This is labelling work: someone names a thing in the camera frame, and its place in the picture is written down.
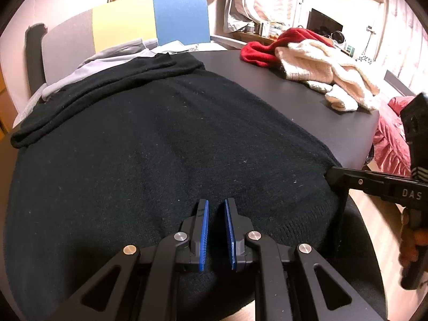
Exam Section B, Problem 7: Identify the black knit sweater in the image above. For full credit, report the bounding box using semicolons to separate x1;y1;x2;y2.
4;54;341;320

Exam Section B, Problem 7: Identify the person's right hand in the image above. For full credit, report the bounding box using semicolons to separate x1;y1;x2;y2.
398;208;428;268

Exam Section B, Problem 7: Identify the pink bed blanket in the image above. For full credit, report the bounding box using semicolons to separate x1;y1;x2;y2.
373;96;414;177

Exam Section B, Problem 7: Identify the red and cream knit sweater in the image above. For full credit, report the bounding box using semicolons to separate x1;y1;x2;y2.
240;28;380;112

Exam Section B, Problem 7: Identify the black monitor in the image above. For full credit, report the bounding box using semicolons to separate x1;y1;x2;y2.
306;9;343;37

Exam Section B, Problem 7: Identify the wooden side table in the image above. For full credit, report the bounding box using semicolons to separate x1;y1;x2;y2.
231;31;276;46

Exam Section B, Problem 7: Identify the light grey hoodie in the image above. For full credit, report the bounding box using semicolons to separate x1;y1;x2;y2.
13;38;188;128

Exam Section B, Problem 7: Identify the grey yellow blue chair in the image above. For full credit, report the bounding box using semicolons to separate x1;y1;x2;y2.
25;0;248;101

